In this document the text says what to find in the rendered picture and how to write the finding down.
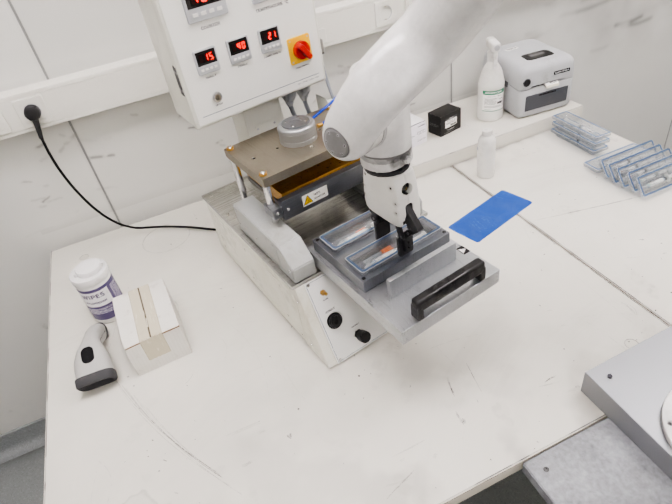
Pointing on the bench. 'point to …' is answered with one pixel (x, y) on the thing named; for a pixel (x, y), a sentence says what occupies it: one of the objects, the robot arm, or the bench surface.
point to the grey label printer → (534, 77)
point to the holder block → (381, 266)
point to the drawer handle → (447, 287)
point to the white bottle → (486, 154)
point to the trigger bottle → (491, 85)
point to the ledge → (517, 130)
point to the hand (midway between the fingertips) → (393, 237)
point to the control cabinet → (236, 58)
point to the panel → (336, 302)
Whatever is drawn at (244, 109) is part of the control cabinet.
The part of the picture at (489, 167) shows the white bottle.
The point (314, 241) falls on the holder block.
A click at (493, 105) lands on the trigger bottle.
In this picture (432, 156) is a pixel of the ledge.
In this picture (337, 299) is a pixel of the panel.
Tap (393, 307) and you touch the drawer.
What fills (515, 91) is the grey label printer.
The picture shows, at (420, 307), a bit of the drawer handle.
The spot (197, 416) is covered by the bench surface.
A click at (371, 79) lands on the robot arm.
